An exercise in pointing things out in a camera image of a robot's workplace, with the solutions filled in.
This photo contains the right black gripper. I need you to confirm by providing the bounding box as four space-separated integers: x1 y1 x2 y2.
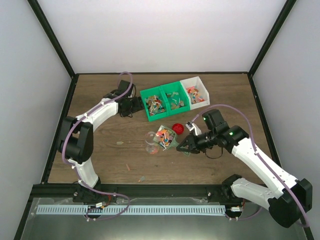
176 130 217 154

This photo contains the green slotted scoop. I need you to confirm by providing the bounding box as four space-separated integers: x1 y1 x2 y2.
153 125 179 151

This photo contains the clear plastic jar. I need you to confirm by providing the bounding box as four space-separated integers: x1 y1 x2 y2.
144 131 159 155

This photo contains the green double candy bin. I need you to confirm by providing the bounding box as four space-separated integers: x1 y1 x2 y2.
140 81 191 122

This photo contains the white candy bin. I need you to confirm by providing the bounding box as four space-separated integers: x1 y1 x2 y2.
179 76 210 110

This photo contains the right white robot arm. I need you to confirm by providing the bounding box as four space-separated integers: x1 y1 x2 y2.
176 104 313 228

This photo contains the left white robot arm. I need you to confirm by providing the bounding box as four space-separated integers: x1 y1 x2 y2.
57 80 143 202

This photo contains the red jar lid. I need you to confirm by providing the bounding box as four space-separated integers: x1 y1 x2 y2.
172 123 185 135

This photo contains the light blue slotted strip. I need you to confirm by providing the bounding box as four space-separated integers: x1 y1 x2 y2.
36 204 226 216

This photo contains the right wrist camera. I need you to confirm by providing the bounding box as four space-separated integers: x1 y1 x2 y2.
185 121 202 136

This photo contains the spilled candy near rail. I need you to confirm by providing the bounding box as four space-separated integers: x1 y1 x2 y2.
138 176 146 182

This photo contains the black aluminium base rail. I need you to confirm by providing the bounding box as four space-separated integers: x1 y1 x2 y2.
31 183 298 203

